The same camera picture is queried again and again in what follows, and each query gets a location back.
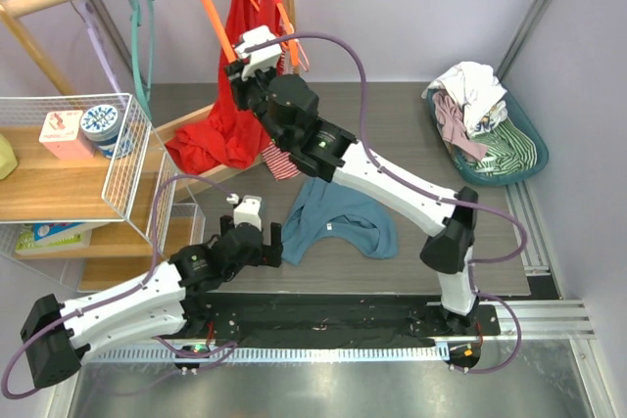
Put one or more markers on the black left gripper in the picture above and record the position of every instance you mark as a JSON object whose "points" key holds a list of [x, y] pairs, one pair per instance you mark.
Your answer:
{"points": [[268, 255]]}

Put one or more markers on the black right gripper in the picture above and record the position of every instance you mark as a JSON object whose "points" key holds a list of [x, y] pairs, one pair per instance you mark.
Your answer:
{"points": [[240, 85]]}

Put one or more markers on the blue tank top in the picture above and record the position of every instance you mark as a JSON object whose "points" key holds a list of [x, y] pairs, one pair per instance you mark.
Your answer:
{"points": [[329, 210]]}

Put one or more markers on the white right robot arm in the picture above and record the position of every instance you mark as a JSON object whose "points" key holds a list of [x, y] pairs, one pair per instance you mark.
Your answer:
{"points": [[333, 154]]}

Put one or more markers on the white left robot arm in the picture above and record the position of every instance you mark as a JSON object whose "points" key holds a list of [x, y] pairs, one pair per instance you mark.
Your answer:
{"points": [[59, 337]]}

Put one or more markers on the red garment on hanger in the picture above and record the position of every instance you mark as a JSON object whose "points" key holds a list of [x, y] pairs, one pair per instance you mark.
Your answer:
{"points": [[226, 136]]}

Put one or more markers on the lilac plastic hanger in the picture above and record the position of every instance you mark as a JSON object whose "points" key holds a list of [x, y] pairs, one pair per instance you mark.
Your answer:
{"points": [[87, 14]]}

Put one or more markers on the red white striped garment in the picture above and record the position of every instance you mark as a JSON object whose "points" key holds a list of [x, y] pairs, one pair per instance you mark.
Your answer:
{"points": [[276, 160]]}

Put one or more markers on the blue white round tin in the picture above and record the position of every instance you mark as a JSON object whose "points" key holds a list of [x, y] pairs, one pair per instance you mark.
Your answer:
{"points": [[102, 126]]}

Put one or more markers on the pink box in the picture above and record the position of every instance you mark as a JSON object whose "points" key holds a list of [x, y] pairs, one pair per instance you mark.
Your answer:
{"points": [[62, 136]]}

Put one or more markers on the pink crumpled garment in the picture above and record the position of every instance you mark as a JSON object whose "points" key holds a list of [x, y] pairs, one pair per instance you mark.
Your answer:
{"points": [[449, 116]]}

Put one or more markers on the stacked books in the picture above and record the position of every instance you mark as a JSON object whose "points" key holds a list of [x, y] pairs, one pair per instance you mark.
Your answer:
{"points": [[48, 238]]}

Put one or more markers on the yellow object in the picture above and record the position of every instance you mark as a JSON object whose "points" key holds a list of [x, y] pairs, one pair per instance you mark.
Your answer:
{"points": [[8, 160]]}

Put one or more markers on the white crumpled garment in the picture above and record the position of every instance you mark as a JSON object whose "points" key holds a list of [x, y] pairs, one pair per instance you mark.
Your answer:
{"points": [[478, 94]]}

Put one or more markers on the green white striped shirt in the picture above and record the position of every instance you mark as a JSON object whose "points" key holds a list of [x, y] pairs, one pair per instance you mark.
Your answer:
{"points": [[510, 151]]}

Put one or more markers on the teal laundry basket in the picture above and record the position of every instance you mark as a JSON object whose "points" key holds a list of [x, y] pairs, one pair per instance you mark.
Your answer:
{"points": [[522, 122]]}

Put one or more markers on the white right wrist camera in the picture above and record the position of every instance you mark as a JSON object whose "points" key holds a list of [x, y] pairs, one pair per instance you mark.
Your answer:
{"points": [[255, 53]]}

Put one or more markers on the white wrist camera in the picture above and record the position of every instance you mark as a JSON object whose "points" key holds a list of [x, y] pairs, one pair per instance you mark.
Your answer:
{"points": [[255, 53], [246, 210]]}

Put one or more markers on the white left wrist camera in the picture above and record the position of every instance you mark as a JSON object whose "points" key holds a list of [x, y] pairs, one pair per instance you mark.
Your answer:
{"points": [[246, 210]]}

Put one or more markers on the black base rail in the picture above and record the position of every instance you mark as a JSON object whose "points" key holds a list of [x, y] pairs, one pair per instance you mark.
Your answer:
{"points": [[330, 321]]}

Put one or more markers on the white cable duct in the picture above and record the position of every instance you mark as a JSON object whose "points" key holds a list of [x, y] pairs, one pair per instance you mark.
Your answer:
{"points": [[154, 353]]}

